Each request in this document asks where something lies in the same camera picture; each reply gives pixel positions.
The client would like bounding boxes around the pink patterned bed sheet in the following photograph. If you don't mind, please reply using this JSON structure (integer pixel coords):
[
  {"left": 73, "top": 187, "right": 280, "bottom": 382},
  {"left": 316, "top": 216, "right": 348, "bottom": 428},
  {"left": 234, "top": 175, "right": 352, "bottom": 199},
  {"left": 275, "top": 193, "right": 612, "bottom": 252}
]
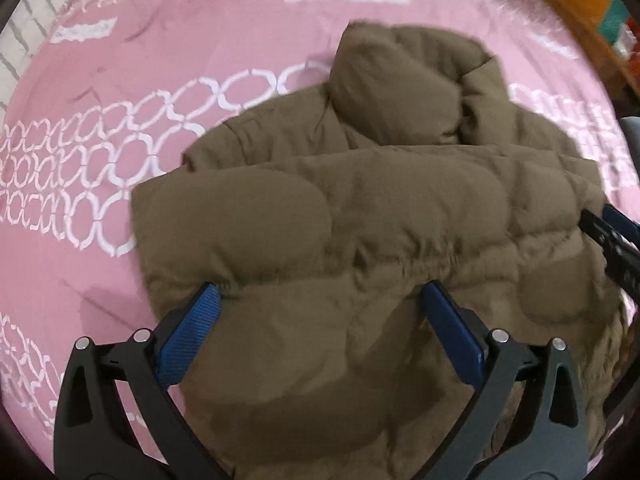
[{"left": 1, "top": 0, "right": 639, "bottom": 463}]

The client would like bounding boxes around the brown puffer jacket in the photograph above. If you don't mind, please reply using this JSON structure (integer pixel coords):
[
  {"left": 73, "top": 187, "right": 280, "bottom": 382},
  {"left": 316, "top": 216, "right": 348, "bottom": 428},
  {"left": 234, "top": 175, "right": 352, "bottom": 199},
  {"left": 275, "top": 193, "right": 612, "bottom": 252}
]
[{"left": 131, "top": 22, "right": 627, "bottom": 479}]

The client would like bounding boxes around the wooden bedside table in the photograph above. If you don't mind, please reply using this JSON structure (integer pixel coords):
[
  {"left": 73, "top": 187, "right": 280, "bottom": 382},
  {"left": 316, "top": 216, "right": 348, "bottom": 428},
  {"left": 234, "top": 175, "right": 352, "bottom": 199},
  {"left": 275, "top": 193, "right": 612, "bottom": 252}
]
[{"left": 546, "top": 0, "right": 639, "bottom": 117}]

